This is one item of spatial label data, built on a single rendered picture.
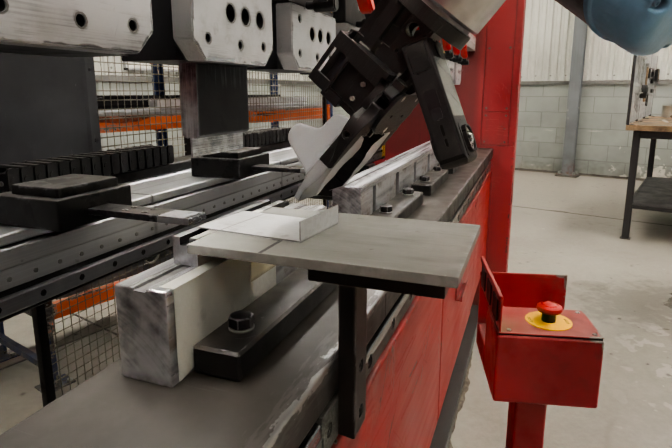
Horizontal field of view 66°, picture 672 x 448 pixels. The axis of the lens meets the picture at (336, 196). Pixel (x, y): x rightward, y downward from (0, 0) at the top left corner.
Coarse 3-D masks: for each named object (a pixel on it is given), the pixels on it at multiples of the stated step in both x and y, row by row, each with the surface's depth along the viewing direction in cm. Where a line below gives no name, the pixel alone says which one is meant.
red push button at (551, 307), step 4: (540, 304) 84; (544, 304) 84; (548, 304) 83; (552, 304) 83; (556, 304) 84; (540, 308) 83; (544, 308) 83; (548, 308) 82; (552, 308) 82; (556, 308) 82; (560, 308) 83; (544, 312) 82; (548, 312) 82; (552, 312) 82; (556, 312) 82; (560, 312) 82; (544, 316) 84; (548, 316) 83; (552, 316) 83; (544, 320) 84; (548, 320) 83; (552, 320) 83
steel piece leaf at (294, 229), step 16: (336, 208) 58; (240, 224) 57; (256, 224) 57; (272, 224) 57; (288, 224) 57; (304, 224) 51; (320, 224) 55; (336, 224) 58; (288, 240) 52; (304, 240) 52
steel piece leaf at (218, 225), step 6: (228, 216) 61; (234, 216) 61; (240, 216) 61; (246, 216) 61; (252, 216) 61; (210, 222) 58; (216, 222) 58; (222, 222) 58; (228, 222) 58; (234, 222) 58; (240, 222) 58; (204, 228) 56; (210, 228) 56; (216, 228) 56; (222, 228) 56
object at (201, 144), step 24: (192, 72) 51; (216, 72) 55; (240, 72) 59; (192, 96) 52; (216, 96) 55; (240, 96) 59; (192, 120) 53; (216, 120) 55; (240, 120) 60; (192, 144) 53; (216, 144) 57; (240, 144) 62
